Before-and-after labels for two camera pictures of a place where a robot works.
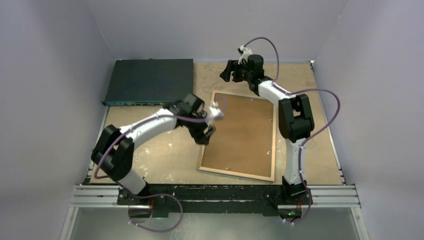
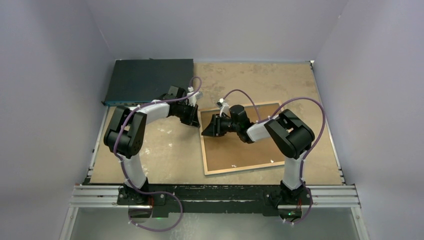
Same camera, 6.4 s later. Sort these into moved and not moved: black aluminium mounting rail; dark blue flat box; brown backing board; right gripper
Moved: right gripper; brown backing board
Not moved: dark blue flat box; black aluminium mounting rail
